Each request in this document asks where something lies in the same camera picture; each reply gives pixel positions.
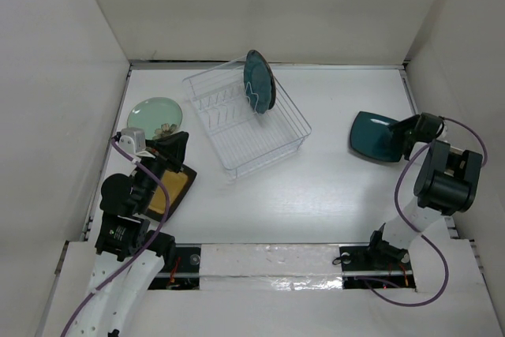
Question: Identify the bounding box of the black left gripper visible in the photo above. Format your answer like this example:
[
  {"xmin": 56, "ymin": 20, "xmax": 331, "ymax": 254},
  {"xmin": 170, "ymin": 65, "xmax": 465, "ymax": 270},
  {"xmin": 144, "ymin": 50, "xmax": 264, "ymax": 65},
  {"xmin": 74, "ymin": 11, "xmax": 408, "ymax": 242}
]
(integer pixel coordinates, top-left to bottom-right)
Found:
[{"xmin": 134, "ymin": 129, "xmax": 189, "ymax": 212}]

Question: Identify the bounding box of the teal square plate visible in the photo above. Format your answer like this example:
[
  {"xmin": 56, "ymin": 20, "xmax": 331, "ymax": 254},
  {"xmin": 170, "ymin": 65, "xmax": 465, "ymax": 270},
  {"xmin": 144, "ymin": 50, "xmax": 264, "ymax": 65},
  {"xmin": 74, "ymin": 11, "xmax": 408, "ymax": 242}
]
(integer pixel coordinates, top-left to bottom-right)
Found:
[{"xmin": 349, "ymin": 111, "xmax": 402, "ymax": 163}]

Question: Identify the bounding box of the blue round floral plate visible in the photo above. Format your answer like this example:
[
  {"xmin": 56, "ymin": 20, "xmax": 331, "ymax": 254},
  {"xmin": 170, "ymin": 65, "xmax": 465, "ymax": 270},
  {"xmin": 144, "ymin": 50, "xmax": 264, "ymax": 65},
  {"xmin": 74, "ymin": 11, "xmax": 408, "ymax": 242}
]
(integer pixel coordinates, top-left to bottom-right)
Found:
[{"xmin": 246, "ymin": 49, "xmax": 277, "ymax": 111}]

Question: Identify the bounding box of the teal scalloped round plate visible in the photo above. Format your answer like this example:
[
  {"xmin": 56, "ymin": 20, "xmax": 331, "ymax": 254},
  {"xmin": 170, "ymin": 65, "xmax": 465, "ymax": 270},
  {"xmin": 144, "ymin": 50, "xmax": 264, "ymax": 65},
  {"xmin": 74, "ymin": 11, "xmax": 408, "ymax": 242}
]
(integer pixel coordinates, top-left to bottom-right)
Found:
[{"xmin": 242, "ymin": 54, "xmax": 273, "ymax": 115}]

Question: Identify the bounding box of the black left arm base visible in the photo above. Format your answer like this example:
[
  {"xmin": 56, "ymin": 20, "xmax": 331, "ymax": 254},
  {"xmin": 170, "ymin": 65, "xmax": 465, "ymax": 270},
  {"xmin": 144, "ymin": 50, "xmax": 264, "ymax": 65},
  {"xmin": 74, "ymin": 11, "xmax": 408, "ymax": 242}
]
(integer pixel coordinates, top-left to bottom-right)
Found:
[{"xmin": 148, "ymin": 244, "xmax": 201, "ymax": 290}]

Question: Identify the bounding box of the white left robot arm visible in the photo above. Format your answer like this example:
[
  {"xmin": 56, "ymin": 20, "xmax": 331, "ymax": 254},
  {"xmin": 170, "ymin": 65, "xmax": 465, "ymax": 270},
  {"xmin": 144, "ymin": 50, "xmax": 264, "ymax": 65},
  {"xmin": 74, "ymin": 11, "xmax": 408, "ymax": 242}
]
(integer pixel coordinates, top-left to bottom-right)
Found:
[{"xmin": 61, "ymin": 128, "xmax": 189, "ymax": 336}]

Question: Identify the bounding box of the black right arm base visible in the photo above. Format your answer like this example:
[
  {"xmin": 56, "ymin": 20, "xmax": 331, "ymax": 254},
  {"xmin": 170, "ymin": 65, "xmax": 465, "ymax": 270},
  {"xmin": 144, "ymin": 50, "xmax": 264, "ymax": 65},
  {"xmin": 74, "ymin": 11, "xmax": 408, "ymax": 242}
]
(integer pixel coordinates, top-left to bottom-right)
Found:
[{"xmin": 331, "ymin": 224, "xmax": 416, "ymax": 289}]

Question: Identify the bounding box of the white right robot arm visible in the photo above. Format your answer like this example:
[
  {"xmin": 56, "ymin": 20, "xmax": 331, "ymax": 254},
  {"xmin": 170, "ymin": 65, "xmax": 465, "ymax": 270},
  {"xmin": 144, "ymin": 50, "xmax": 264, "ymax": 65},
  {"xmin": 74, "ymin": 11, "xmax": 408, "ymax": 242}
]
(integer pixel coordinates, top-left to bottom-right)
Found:
[{"xmin": 364, "ymin": 117, "xmax": 488, "ymax": 268}]

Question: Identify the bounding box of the light green glass plate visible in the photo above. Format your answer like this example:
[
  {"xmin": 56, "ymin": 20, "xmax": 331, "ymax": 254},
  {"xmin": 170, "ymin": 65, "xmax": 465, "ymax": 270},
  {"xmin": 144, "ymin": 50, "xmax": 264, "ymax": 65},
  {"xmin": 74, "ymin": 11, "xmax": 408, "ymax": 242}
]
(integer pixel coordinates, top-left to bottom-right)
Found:
[{"xmin": 127, "ymin": 97, "xmax": 183, "ymax": 140}]

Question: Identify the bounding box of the yellow square black-rimmed plate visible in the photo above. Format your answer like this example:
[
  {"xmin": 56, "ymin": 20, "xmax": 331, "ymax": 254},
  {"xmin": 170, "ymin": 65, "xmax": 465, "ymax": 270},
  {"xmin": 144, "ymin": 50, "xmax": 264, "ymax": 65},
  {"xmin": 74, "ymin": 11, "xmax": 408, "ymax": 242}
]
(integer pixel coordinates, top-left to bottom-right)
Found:
[{"xmin": 145, "ymin": 165, "xmax": 197, "ymax": 222}]

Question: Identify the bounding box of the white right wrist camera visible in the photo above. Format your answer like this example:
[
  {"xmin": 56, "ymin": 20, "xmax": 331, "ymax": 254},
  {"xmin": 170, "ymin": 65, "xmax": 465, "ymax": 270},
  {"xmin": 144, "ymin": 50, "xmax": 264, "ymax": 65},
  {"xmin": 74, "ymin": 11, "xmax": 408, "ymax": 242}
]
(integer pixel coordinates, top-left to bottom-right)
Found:
[{"xmin": 436, "ymin": 123, "xmax": 448, "ymax": 141}]

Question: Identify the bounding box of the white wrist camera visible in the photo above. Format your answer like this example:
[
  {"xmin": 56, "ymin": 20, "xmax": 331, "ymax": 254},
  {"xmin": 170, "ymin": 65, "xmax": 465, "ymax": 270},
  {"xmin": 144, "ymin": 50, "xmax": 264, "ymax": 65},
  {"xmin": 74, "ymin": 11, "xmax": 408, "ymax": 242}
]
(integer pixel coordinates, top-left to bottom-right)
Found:
[
  {"xmin": 436, "ymin": 123, "xmax": 448, "ymax": 141},
  {"xmin": 118, "ymin": 127, "xmax": 146, "ymax": 155}
]

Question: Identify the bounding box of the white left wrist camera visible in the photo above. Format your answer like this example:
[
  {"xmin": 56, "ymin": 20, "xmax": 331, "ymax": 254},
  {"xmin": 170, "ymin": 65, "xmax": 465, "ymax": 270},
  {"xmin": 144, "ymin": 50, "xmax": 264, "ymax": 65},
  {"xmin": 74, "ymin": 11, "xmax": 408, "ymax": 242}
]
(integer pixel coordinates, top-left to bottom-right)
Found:
[{"xmin": 118, "ymin": 127, "xmax": 146, "ymax": 155}]

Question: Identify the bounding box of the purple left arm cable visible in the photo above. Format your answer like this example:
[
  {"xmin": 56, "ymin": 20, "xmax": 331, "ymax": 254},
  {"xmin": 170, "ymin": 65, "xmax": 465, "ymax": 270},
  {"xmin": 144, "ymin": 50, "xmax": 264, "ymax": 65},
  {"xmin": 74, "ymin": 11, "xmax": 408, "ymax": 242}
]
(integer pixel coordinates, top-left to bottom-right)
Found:
[{"xmin": 61, "ymin": 137, "xmax": 173, "ymax": 337}]

